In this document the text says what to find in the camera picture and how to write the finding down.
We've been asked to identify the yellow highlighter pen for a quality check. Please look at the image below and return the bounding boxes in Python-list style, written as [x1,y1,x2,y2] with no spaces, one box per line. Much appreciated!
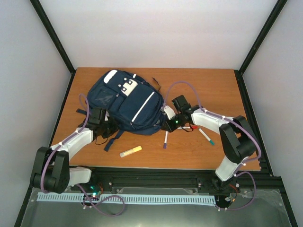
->
[120,146,142,157]

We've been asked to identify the left black frame post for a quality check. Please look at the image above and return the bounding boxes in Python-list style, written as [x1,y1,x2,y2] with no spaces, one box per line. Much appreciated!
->
[29,0,76,74]

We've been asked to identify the black frame post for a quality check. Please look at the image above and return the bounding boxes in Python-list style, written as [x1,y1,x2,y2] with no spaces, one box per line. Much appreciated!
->
[238,0,288,74]
[29,0,76,74]

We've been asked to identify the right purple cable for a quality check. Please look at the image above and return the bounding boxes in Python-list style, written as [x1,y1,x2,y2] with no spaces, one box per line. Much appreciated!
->
[164,80,262,211]

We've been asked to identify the purple capped marker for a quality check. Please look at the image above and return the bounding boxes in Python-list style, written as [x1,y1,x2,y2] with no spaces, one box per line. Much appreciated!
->
[163,131,169,149]

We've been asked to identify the navy blue backpack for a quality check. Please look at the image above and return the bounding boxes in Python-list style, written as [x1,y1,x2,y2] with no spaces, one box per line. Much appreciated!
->
[87,69,166,151]

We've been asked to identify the green capped marker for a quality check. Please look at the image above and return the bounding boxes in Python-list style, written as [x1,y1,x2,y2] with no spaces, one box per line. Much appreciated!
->
[198,128,215,145]

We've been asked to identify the red capped marker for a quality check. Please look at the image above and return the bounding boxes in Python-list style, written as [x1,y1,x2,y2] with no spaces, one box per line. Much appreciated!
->
[178,125,198,130]

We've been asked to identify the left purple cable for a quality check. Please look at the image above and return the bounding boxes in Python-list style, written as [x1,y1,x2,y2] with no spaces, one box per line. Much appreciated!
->
[40,93,125,217]

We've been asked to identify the light blue cable duct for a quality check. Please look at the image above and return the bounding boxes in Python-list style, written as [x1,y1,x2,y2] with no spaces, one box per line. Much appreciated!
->
[36,192,216,206]

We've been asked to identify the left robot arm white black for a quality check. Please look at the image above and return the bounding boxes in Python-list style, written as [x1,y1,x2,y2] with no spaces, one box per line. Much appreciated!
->
[30,107,118,193]

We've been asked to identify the purple cable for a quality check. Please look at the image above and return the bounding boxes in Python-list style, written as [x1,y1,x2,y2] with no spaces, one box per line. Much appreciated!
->
[164,80,262,211]
[40,93,125,217]

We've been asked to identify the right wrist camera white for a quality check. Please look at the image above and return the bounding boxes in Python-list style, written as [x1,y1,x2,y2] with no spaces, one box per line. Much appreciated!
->
[162,105,176,120]

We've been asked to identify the right black frame post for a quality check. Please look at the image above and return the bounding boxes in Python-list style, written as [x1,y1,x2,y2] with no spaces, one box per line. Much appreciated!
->
[238,0,288,74]

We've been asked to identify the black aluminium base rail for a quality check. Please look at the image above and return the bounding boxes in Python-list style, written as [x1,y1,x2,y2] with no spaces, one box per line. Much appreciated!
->
[30,165,285,197]

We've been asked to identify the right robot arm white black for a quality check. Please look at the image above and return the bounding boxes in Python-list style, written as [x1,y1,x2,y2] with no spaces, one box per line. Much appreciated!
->
[161,95,260,191]

